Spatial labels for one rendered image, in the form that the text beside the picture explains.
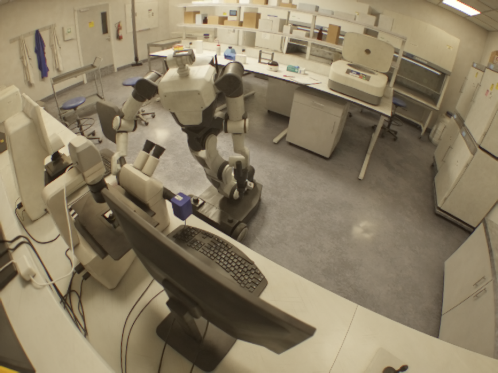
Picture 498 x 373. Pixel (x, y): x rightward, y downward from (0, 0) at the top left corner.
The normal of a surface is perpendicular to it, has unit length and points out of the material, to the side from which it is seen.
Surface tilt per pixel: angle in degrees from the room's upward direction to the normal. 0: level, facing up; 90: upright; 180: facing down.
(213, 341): 0
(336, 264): 0
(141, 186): 62
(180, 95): 102
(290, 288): 0
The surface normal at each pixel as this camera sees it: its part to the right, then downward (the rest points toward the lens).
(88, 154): 0.84, 0.27
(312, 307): 0.07, -0.74
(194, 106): -0.07, 0.81
